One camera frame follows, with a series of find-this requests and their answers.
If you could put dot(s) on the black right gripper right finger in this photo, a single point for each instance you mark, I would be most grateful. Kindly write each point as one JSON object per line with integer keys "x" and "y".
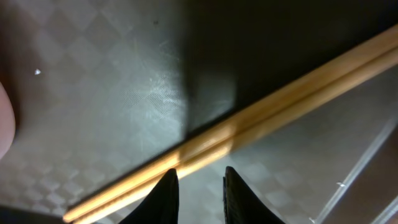
{"x": 241, "y": 205}

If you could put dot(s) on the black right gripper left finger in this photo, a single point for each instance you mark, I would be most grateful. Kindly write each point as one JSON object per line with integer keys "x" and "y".
{"x": 161, "y": 205}

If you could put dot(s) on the white bowl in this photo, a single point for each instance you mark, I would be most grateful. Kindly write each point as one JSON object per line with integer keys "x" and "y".
{"x": 7, "y": 122}

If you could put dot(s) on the wooden chopstick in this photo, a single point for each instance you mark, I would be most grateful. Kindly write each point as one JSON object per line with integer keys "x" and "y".
{"x": 248, "y": 117}
{"x": 358, "y": 76}

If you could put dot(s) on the dark brown serving tray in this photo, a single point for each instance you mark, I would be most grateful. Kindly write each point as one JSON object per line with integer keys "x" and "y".
{"x": 101, "y": 87}

